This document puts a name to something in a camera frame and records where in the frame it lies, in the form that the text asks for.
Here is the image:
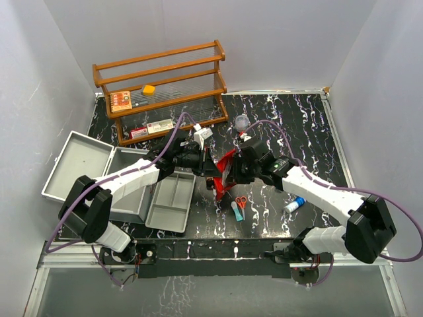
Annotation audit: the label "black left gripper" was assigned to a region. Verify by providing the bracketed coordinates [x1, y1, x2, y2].
[173, 145, 223, 178]

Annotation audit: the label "red first aid pouch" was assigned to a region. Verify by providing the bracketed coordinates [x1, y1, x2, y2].
[213, 149, 236, 201]

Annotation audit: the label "orange small scissors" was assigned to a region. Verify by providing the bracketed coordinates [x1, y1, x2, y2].
[235, 196, 247, 209]

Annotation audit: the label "white teal tube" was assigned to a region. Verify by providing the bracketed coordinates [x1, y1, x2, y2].
[231, 201, 243, 222]

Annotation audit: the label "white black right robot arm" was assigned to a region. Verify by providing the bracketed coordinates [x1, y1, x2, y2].
[227, 139, 397, 264]

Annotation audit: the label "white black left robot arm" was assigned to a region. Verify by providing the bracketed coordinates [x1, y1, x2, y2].
[59, 128, 221, 264]

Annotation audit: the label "brown medicine bottle orange cap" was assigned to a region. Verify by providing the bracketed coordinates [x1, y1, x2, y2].
[206, 178, 214, 190]

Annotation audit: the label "white green medicine box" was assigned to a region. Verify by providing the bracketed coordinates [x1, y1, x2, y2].
[147, 119, 174, 134]

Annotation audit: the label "red white medicine box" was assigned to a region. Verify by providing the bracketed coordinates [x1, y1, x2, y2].
[130, 127, 148, 139]

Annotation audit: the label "clear round plastic container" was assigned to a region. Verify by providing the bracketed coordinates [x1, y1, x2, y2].
[235, 114, 250, 133]

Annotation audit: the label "grey plastic tray insert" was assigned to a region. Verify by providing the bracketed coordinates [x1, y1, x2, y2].
[145, 171, 196, 233]

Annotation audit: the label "white blue bandage roll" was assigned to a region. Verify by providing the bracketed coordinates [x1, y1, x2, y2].
[284, 196, 306, 213]

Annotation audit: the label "wooden shelf rack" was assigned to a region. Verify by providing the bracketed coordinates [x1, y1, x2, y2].
[92, 40, 229, 146]

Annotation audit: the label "yellow small box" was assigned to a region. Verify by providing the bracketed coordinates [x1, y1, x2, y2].
[141, 85, 155, 96]

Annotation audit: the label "orange patterned box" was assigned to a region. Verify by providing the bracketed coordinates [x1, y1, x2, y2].
[110, 90, 132, 113]

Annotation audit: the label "grey metal case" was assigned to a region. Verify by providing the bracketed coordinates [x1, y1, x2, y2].
[42, 131, 154, 224]

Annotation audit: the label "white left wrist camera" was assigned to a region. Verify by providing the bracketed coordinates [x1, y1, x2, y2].
[194, 127, 213, 149]

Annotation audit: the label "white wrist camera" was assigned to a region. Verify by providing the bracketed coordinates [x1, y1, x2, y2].
[194, 127, 213, 149]
[239, 132, 252, 142]

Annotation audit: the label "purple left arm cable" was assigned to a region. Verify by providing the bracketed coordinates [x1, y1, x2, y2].
[44, 112, 199, 288]

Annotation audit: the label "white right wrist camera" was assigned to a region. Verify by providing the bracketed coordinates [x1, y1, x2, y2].
[239, 132, 252, 142]

